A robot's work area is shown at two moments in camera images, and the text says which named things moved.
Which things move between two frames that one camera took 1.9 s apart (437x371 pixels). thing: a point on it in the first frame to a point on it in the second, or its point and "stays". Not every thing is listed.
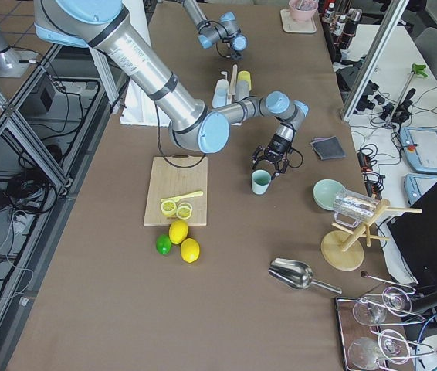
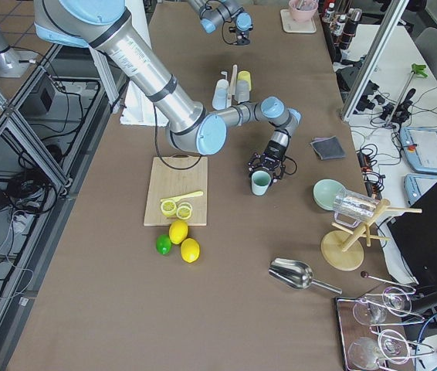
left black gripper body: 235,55 to 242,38
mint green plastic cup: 260,180 stays
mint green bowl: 325,192 stays
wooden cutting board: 174,176 stays
